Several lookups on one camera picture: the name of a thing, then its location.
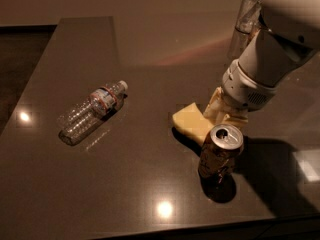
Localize clear plastic water bottle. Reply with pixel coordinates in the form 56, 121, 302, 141
57, 80, 128, 146

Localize yellow sponge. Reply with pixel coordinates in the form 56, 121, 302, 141
172, 103, 214, 146

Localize orange soda can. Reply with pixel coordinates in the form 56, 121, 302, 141
198, 124, 244, 179

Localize clear glass jar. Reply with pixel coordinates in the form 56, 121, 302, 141
235, 0, 262, 34

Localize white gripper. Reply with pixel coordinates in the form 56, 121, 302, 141
203, 59, 276, 129

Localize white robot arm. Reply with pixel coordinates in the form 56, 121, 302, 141
203, 0, 320, 127

